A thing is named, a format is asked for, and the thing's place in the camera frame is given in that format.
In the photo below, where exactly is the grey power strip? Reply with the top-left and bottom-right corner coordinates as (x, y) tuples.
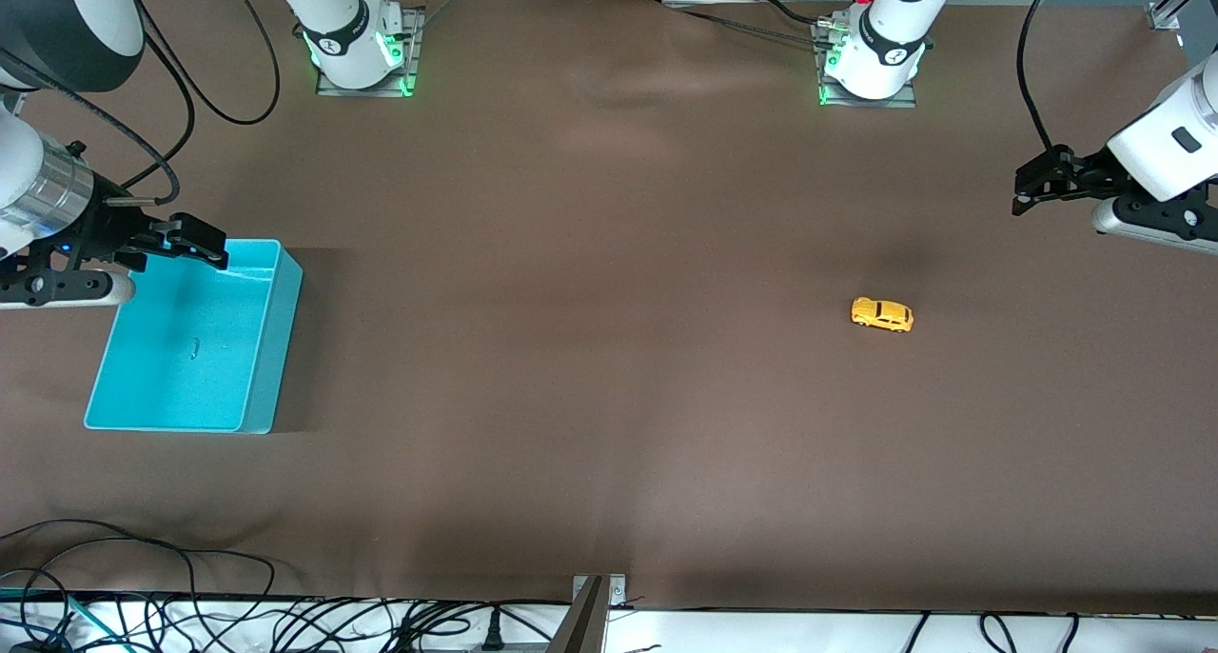
(404, 639), (562, 653)

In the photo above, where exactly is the grey metal post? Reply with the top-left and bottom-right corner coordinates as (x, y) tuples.
(547, 577), (610, 653)

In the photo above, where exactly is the long black cable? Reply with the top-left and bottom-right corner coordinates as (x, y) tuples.
(0, 518), (279, 625)

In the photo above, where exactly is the braided black cable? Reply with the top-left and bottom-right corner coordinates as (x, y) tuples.
(0, 49), (182, 207)

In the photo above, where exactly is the turquoise plastic bin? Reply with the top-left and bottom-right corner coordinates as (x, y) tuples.
(84, 239), (304, 435)

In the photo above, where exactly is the thin black looped cable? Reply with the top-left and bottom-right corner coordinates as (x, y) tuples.
(133, 0), (283, 126)

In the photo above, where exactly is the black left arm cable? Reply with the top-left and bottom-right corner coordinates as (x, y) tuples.
(1016, 0), (1067, 154)

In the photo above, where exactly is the teal cable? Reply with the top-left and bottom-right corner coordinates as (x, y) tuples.
(0, 588), (106, 649)

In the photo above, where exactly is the brown table cloth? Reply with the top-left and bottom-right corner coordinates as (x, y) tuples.
(0, 0), (1218, 616)

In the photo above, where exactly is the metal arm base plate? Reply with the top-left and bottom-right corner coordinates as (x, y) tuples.
(316, 6), (424, 98)
(816, 20), (919, 109)

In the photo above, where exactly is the small metal bracket plate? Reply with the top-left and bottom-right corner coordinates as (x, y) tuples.
(571, 574), (627, 608)

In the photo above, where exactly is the yellow beetle toy car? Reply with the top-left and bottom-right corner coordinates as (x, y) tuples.
(851, 297), (914, 333)

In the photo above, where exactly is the black base cable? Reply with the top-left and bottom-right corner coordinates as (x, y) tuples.
(747, 0), (838, 30)

